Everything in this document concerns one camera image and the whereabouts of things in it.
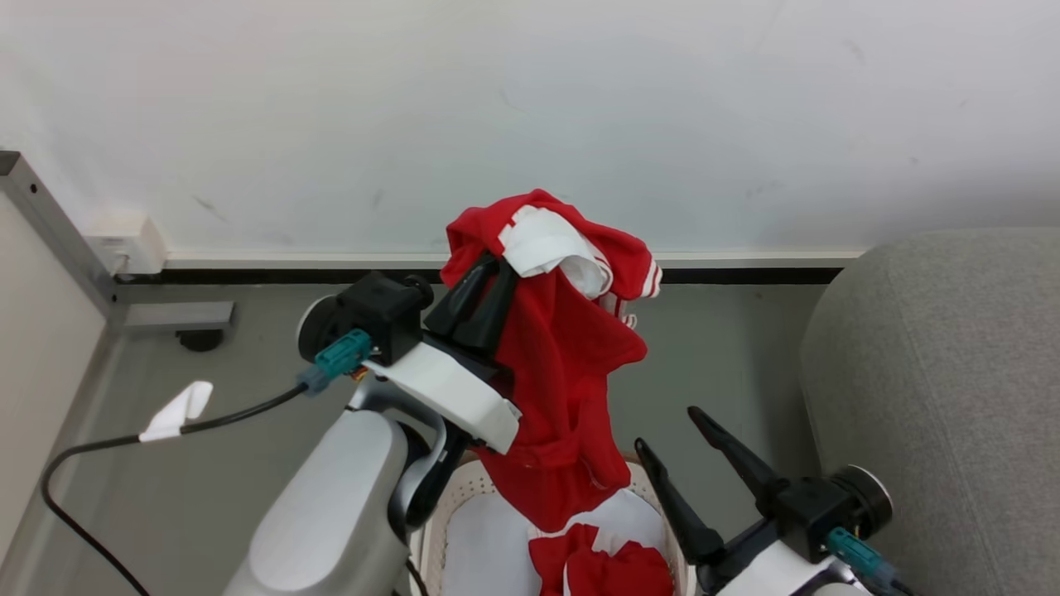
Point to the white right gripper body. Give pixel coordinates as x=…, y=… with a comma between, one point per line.
x=766, y=571

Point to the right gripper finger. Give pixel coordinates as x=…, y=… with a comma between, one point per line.
x=737, y=455
x=679, y=513

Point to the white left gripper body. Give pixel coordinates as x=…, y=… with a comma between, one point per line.
x=455, y=393

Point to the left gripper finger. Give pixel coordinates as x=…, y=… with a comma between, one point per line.
x=490, y=319
x=464, y=290

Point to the red white sports jersey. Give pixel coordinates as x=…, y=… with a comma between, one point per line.
x=563, y=364

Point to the red white garment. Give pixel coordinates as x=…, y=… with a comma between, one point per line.
x=613, y=571

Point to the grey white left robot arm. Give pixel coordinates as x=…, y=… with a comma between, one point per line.
x=331, y=513

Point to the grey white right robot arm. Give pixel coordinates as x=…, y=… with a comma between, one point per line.
x=865, y=497

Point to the white perforated laundry basket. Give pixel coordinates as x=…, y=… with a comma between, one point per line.
x=435, y=538

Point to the white cloth in basket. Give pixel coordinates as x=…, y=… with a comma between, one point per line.
x=489, y=546

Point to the grey fabric sofa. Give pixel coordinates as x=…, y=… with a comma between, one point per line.
x=944, y=397

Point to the black partition foot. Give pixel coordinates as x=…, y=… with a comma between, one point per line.
x=199, y=339

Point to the white tape tag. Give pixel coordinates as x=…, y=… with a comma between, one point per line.
x=175, y=411

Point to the white junction box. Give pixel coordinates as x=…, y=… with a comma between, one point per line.
x=128, y=244

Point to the beige partition panel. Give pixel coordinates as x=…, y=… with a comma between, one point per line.
x=41, y=356

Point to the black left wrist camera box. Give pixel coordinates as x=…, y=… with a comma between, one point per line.
x=381, y=314

